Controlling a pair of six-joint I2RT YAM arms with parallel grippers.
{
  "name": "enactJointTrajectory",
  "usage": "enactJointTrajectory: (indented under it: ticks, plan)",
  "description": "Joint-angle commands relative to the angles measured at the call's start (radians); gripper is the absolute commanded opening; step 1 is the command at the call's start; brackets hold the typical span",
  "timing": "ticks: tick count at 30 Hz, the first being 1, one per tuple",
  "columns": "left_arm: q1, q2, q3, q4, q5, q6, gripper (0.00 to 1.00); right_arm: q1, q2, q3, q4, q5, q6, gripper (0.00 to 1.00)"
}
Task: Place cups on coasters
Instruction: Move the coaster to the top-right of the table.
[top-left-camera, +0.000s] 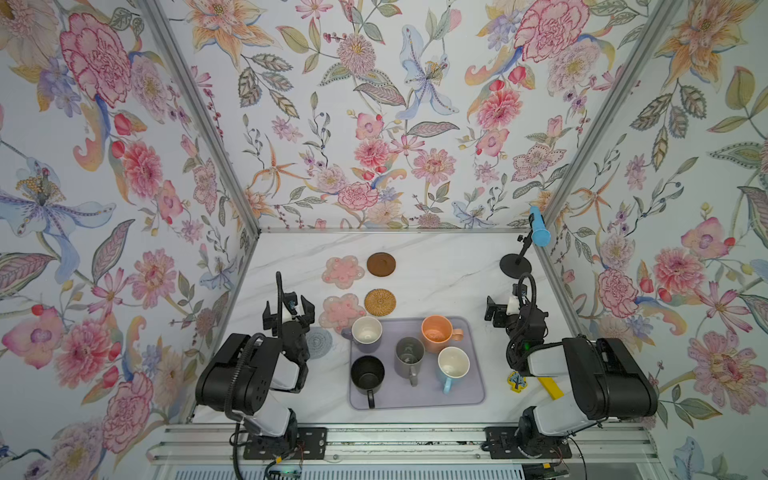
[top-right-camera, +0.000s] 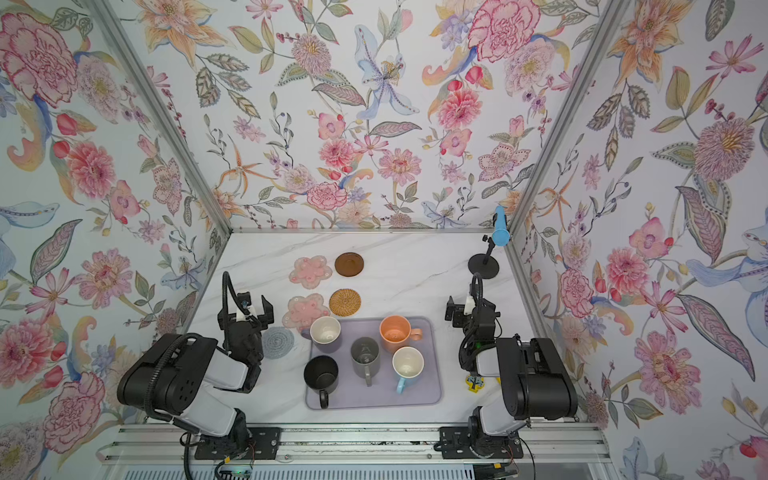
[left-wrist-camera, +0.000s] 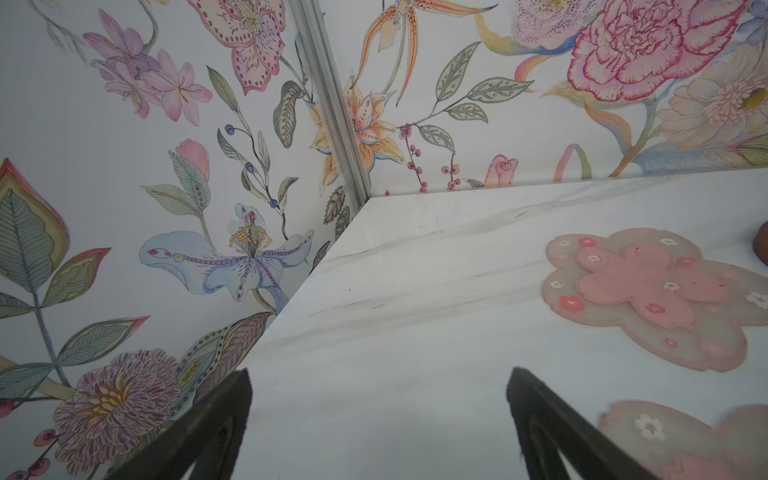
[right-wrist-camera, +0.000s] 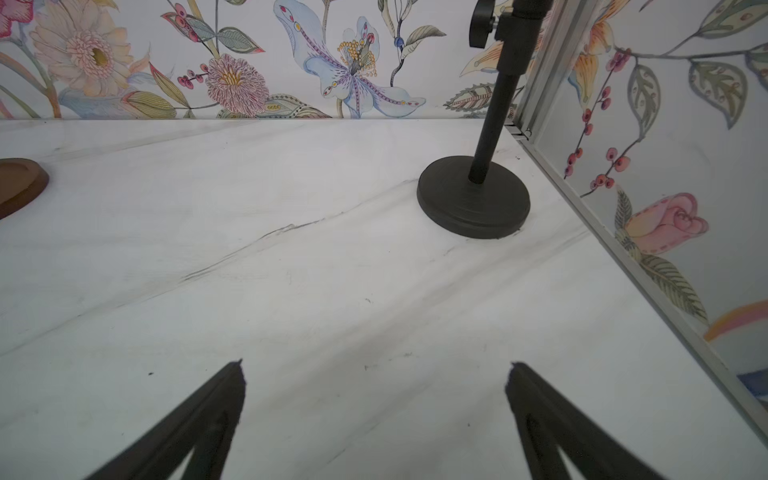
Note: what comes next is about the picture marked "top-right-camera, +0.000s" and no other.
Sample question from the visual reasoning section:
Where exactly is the grey mug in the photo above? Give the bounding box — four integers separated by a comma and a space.
350, 337, 381, 387

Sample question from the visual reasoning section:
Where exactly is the grey knitted round coaster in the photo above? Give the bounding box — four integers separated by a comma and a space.
262, 327, 295, 360

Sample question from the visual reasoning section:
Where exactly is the pink flower coaster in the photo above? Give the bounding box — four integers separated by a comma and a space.
289, 255, 333, 290
282, 293, 331, 333

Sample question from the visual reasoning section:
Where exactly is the black mug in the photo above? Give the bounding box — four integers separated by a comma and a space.
303, 355, 339, 409

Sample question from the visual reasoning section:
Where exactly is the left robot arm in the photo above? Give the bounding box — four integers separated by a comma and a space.
117, 293, 274, 458

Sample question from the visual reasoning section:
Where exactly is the orange mug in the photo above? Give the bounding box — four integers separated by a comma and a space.
379, 315, 423, 353

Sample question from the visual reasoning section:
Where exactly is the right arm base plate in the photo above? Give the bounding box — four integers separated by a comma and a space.
433, 426, 524, 460

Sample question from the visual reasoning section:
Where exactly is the lavender tray mat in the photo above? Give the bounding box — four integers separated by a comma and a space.
325, 316, 443, 410

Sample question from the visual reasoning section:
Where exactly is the brown wooden coaster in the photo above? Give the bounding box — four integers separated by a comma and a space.
334, 252, 365, 277

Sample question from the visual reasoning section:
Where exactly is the yellow blue sticker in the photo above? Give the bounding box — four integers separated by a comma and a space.
465, 375, 485, 393

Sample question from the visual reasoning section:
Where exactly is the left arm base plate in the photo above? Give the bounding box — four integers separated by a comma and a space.
194, 427, 282, 461

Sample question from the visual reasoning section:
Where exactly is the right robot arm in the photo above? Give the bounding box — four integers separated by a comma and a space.
434, 297, 578, 460

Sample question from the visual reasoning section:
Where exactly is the blue microphone on stand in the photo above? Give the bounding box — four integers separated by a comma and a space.
467, 205, 511, 279

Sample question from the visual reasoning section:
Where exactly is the woven rattan coaster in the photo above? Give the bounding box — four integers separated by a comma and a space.
329, 289, 362, 317

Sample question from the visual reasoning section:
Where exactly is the light blue mug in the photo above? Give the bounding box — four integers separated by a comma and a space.
392, 346, 425, 394

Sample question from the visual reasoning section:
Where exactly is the purple mug white inside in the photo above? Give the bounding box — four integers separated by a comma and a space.
301, 316, 342, 353

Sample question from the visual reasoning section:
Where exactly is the aluminium front rail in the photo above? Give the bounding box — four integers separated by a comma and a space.
96, 422, 611, 466

